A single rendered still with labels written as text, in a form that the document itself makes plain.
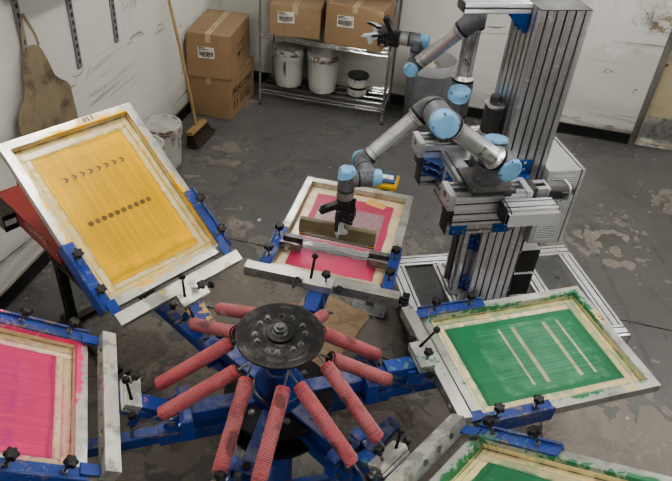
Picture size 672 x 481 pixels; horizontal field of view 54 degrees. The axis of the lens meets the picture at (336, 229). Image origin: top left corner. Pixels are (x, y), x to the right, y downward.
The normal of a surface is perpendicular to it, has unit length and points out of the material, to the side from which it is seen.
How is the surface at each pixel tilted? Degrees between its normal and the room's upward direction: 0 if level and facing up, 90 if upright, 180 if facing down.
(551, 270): 0
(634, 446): 0
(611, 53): 90
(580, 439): 0
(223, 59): 90
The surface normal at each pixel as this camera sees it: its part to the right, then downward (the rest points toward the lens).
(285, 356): 0.07, -0.80
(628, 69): -0.23, 0.57
